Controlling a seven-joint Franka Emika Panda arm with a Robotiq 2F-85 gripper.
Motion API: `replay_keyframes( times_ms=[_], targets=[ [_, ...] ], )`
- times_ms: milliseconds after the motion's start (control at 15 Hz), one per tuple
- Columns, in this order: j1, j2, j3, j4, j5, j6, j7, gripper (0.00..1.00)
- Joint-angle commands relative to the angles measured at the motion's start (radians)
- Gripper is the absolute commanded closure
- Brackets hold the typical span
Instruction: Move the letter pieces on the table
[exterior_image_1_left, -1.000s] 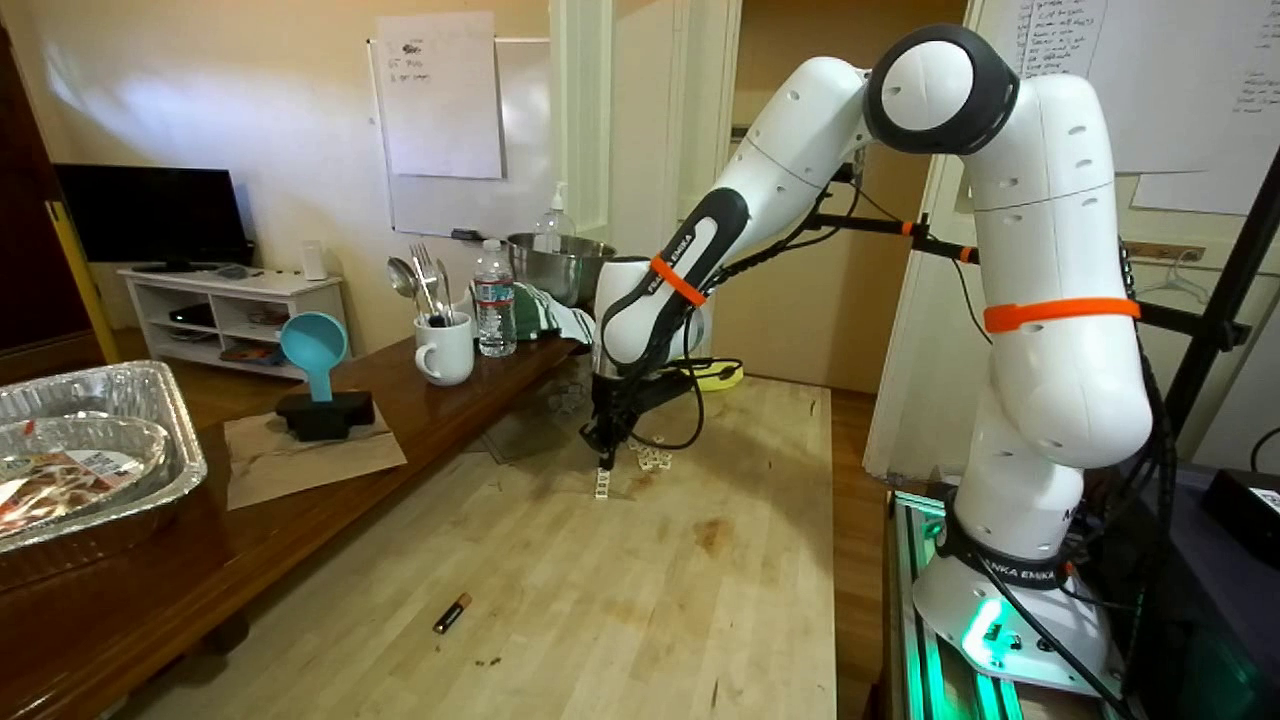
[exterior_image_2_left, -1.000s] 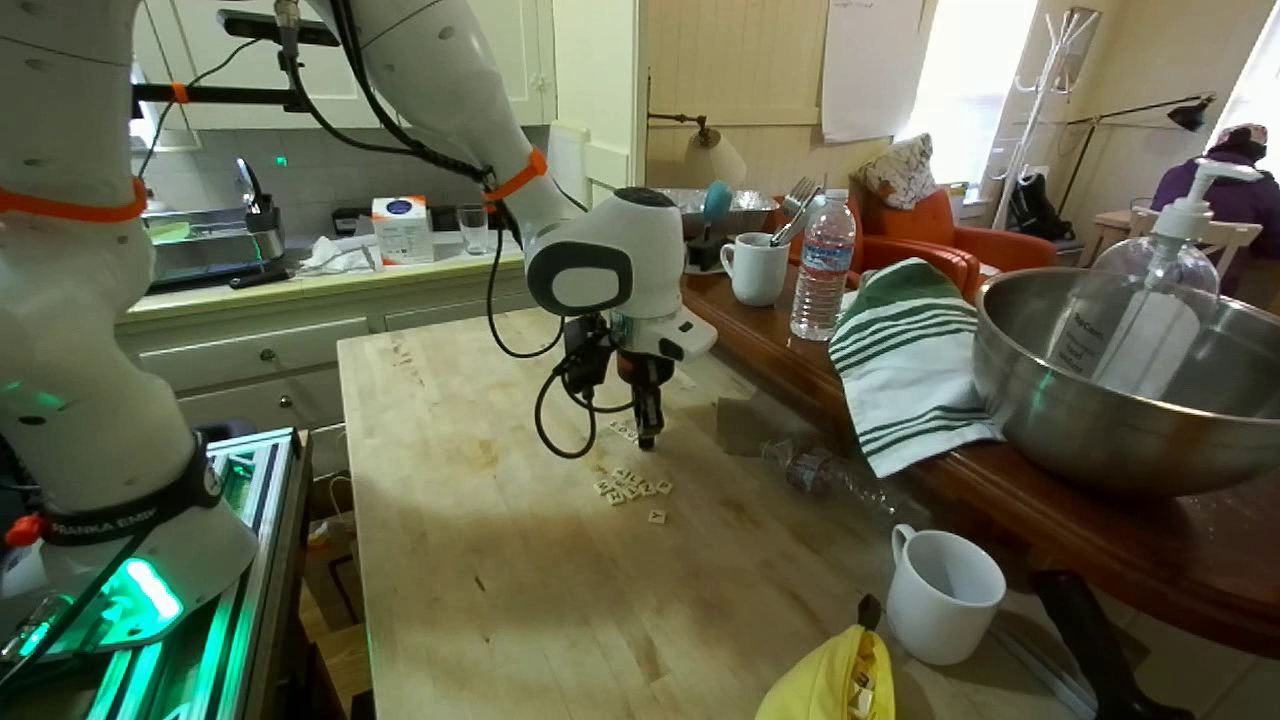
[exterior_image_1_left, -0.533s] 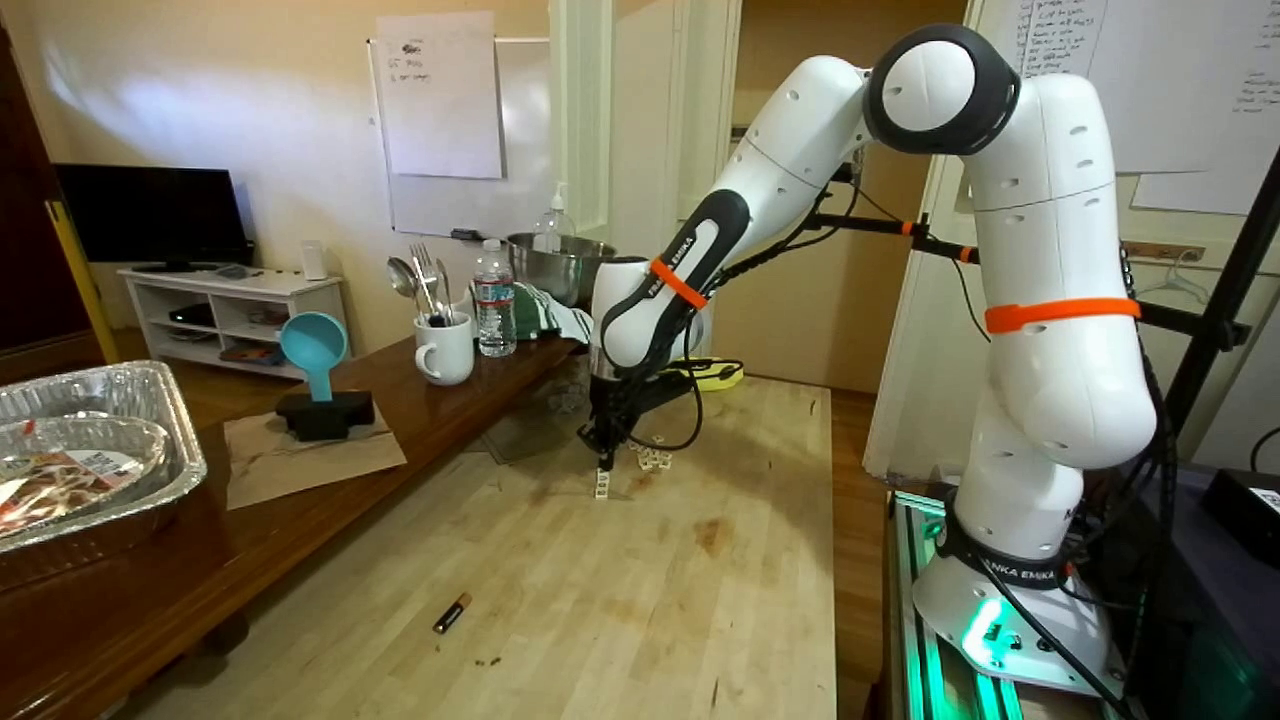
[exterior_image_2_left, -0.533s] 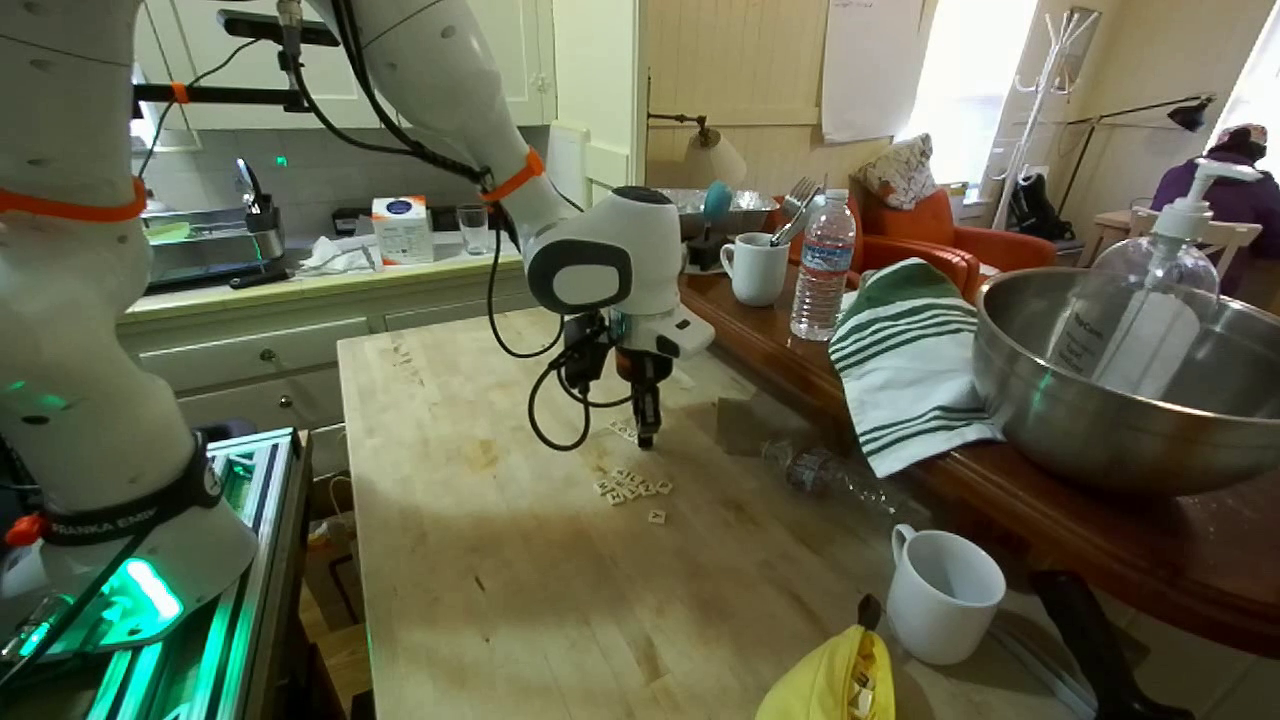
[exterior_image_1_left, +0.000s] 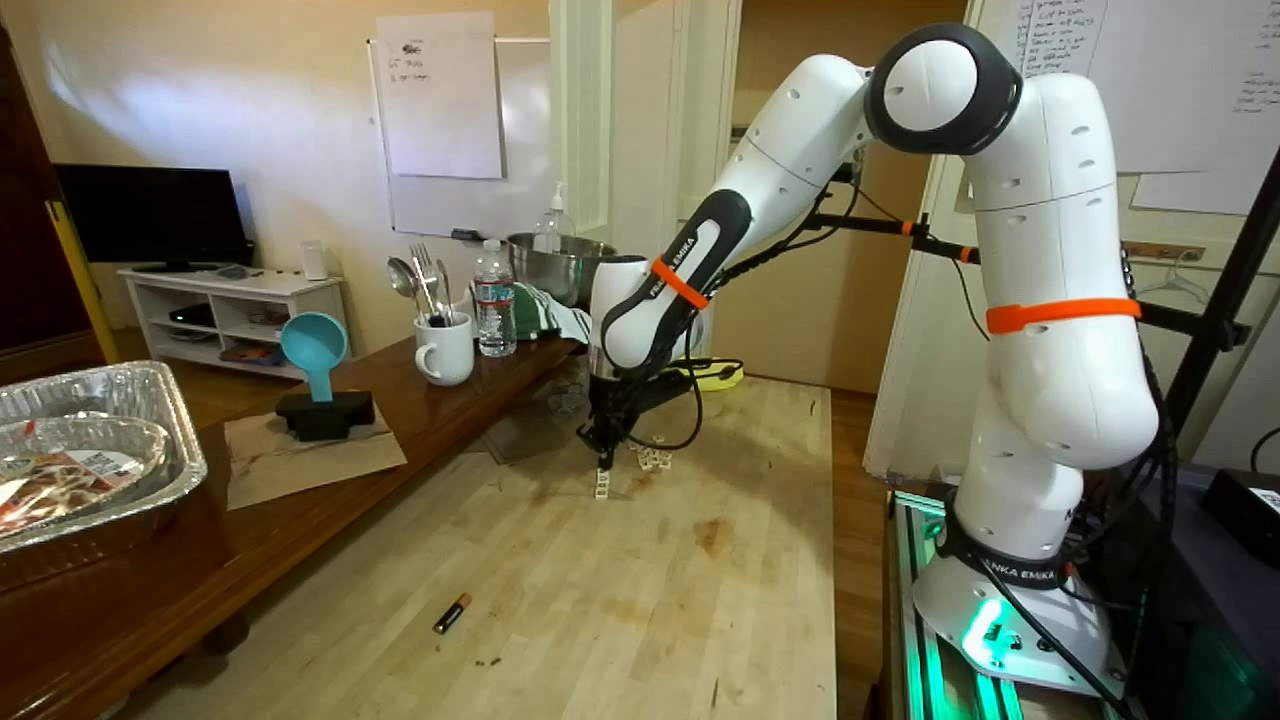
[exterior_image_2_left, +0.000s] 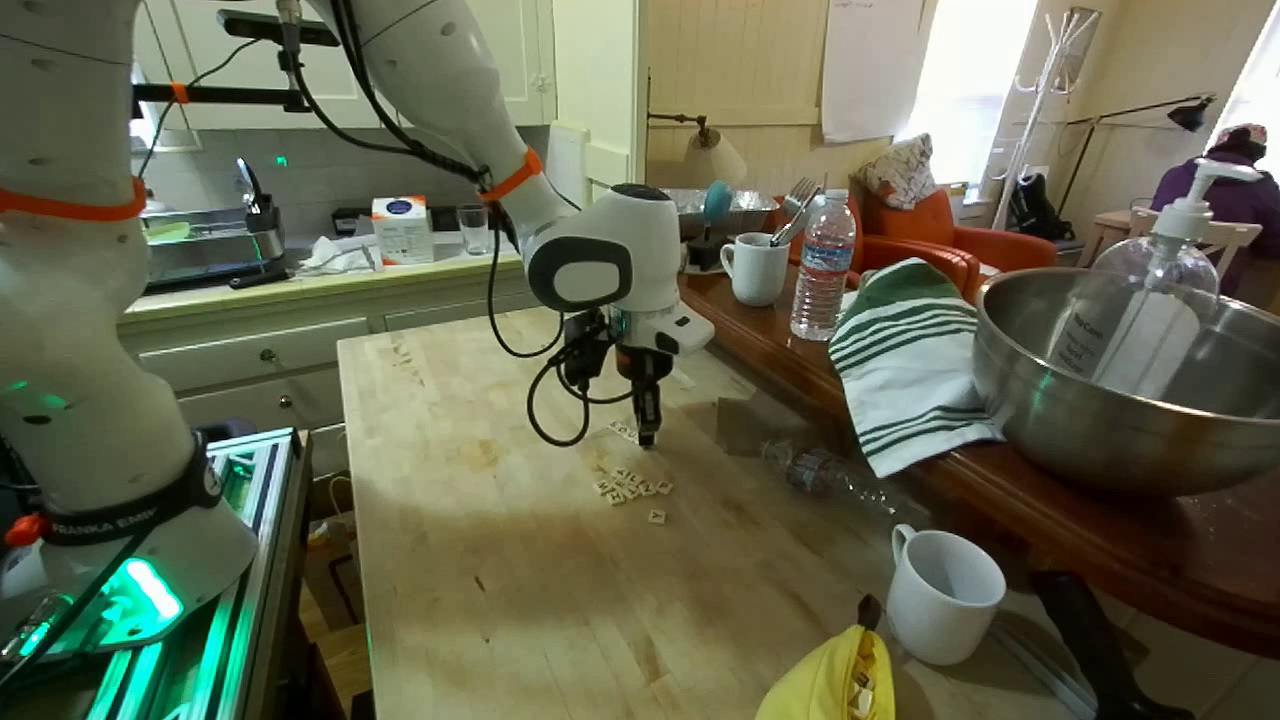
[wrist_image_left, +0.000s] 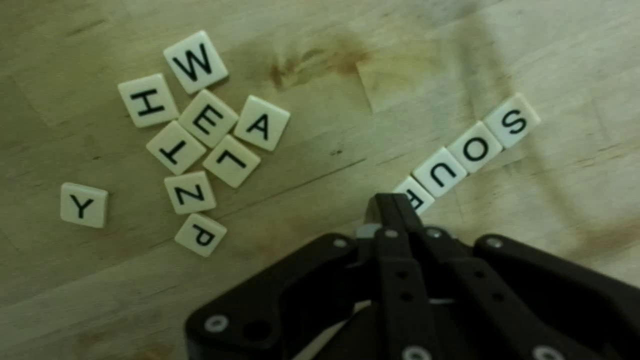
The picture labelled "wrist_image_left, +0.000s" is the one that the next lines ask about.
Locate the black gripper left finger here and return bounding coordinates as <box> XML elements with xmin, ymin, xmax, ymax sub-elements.
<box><xmin>185</xmin><ymin>192</ymin><xmax>447</xmax><ymax>360</ymax></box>

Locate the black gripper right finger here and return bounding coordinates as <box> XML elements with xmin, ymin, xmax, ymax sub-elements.
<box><xmin>398</xmin><ymin>194</ymin><xmax>640</xmax><ymax>360</ymax></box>

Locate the cream letter tile R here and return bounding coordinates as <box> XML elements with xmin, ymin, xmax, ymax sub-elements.
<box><xmin>393</xmin><ymin>175</ymin><xmax>437</xmax><ymax>217</ymax></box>

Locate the cream letter tile P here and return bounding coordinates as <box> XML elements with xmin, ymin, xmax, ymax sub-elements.
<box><xmin>173</xmin><ymin>212</ymin><xmax>230</xmax><ymax>261</ymax></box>

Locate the cream letter tile U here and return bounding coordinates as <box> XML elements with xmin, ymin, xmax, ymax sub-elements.
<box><xmin>410</xmin><ymin>146</ymin><xmax>471</xmax><ymax>201</ymax></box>

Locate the cream letter tile L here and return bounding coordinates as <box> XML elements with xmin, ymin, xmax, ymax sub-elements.
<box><xmin>200</xmin><ymin>134</ymin><xmax>262</xmax><ymax>191</ymax></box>

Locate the cream letter tile O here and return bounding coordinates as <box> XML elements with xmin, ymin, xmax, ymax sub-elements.
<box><xmin>447</xmin><ymin>121</ymin><xmax>506</xmax><ymax>177</ymax></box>

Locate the cream letter tile Z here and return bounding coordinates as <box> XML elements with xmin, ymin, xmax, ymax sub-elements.
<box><xmin>162</xmin><ymin>171</ymin><xmax>218</xmax><ymax>217</ymax></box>

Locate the cream letter tile A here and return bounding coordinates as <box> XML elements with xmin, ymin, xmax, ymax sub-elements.
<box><xmin>233</xmin><ymin>94</ymin><xmax>293</xmax><ymax>154</ymax></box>

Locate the cream letter tile S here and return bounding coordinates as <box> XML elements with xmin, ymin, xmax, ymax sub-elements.
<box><xmin>483</xmin><ymin>92</ymin><xmax>542</xmax><ymax>150</ymax></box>

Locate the cream letter tile T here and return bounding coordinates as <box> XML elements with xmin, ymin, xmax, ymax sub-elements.
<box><xmin>144</xmin><ymin>121</ymin><xmax>210</xmax><ymax>177</ymax></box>

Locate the cream letter tile E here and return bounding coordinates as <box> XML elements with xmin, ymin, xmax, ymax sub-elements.
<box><xmin>176</xmin><ymin>88</ymin><xmax>241</xmax><ymax>150</ymax></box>

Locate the cream letter tile Y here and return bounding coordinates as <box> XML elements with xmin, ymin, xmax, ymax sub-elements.
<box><xmin>59</xmin><ymin>181</ymin><xmax>110</xmax><ymax>231</ymax></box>

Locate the cream letter tile H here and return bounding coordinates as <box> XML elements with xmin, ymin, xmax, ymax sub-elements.
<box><xmin>117</xmin><ymin>73</ymin><xmax>181</xmax><ymax>130</ymax></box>

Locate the cream letter tile W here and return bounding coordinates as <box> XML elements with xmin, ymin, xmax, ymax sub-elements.
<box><xmin>162</xmin><ymin>28</ymin><xmax>230</xmax><ymax>97</ymax></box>

